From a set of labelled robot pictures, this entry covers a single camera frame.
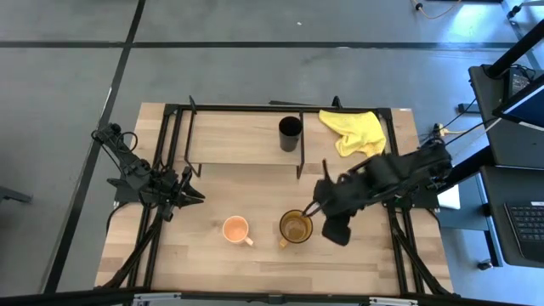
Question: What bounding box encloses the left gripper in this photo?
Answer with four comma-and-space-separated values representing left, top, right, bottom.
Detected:
155, 166, 207, 209

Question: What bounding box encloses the black table frame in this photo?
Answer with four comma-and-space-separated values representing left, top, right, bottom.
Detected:
0, 95, 532, 306

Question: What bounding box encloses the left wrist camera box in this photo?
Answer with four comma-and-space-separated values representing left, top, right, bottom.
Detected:
157, 200, 176, 223

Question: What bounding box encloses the orange floor cable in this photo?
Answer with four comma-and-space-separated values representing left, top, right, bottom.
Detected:
410, 0, 463, 20

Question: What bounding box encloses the yellow power plug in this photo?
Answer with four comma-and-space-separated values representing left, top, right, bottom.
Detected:
433, 122, 467, 138

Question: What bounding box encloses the small peach cup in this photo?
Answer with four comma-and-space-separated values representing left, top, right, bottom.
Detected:
222, 215, 255, 247

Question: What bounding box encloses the black desk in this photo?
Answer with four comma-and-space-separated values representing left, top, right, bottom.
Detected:
467, 63, 544, 269

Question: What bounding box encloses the grey furniture leg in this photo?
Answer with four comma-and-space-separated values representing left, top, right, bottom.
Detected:
0, 185, 33, 205

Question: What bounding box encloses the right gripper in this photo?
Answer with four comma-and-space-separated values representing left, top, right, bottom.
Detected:
302, 172, 369, 219

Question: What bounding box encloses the black diagonal pole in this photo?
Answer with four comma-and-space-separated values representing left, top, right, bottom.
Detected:
486, 30, 544, 80

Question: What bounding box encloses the wooden shelf black frame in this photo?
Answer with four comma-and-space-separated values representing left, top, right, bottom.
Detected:
183, 95, 307, 179

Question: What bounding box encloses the tall black cup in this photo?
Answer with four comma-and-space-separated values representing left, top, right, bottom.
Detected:
278, 116, 304, 153

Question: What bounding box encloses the yellow enamel mug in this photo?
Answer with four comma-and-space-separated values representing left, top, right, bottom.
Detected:
278, 208, 315, 251

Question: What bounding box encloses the black keyboard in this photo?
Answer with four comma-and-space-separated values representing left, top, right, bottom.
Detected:
504, 201, 544, 261

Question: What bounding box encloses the white paper sheet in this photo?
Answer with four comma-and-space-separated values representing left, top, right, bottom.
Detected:
437, 184, 462, 211

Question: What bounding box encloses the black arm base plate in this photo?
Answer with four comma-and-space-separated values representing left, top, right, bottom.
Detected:
380, 186, 441, 210
113, 178, 171, 205

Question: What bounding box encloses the yellow cloth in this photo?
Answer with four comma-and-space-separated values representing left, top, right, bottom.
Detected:
318, 109, 388, 158

